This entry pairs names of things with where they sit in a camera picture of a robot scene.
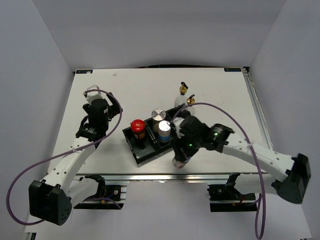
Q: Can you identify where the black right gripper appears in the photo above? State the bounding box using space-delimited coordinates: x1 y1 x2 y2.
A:
169 131 202 163

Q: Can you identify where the spice jar with red label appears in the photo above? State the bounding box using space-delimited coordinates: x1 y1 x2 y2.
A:
172 158 188 169

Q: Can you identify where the blue-label silver-lid jar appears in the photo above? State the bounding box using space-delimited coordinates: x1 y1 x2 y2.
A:
158 120 171 143

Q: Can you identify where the clear glass oil bottle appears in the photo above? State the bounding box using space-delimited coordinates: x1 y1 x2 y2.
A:
183 94 196 116

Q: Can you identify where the red-lid orange sauce jar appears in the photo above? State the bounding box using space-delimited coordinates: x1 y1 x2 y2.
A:
130 119 146 146

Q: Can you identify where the clear shaker with steel lid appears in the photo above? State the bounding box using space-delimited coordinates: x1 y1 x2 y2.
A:
151 108 167 133

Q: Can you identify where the glass bottle with brown residue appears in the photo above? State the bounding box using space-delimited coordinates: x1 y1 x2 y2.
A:
174 81 188 108

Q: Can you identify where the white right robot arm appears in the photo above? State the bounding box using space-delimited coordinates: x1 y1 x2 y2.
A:
172 115 311 204

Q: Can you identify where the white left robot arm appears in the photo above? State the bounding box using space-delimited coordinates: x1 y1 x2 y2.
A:
28 89 123 226

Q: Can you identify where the black three-compartment tray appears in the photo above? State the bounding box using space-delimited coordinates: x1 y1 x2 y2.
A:
122 105 183 165

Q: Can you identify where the left blue logo sticker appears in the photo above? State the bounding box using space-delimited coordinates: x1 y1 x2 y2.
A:
75 69 93 75

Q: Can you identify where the blue logo sticker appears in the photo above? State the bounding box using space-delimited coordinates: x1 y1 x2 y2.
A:
75 69 93 75
224 67 242 72

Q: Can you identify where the right blue logo sticker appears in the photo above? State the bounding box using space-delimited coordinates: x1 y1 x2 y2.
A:
224 67 242 72

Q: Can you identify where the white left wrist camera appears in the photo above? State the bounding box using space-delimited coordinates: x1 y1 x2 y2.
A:
83 84 103 105

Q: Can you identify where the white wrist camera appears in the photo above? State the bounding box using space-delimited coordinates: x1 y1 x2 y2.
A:
83 84 103 105
172 117 185 139

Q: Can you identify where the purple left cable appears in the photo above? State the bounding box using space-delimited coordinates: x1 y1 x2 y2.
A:
5 89 124 226

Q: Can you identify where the purple cable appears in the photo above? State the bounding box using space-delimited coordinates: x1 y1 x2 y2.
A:
171 101 267 240
5 89 124 226

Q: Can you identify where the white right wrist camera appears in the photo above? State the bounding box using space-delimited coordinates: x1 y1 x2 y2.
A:
172 117 185 139

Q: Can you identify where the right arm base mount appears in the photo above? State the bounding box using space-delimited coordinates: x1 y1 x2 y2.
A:
207 173 259 213

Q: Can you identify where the aluminium front rail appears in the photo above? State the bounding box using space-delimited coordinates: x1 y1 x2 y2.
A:
74 172 241 183

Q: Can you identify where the aluminium rail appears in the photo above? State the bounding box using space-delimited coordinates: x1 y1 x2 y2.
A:
74 172 241 183
241 66 274 150

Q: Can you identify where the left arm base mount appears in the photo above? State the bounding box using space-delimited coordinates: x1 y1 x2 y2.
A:
66 174 127 210

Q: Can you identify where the aluminium right side rail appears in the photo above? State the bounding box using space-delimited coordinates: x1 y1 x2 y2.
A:
241 66 274 150

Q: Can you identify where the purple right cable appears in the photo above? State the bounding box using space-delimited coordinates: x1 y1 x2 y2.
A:
171 101 267 240

